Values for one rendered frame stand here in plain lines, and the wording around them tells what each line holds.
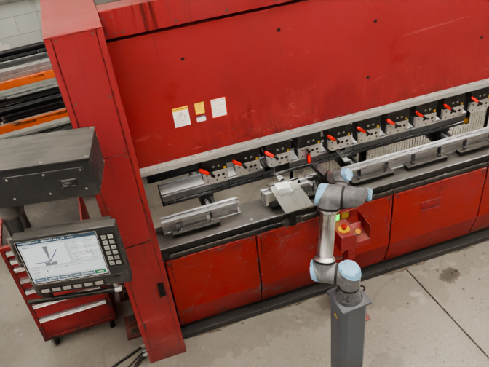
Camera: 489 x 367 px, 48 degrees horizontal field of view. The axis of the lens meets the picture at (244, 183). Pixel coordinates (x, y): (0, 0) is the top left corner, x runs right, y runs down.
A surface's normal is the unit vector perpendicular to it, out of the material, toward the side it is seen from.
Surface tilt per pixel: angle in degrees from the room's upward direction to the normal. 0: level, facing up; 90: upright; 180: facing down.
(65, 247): 90
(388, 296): 0
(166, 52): 90
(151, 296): 90
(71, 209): 0
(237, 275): 90
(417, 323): 0
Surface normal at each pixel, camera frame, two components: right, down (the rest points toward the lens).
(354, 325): 0.38, 0.53
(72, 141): -0.09, -0.79
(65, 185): 0.12, 0.59
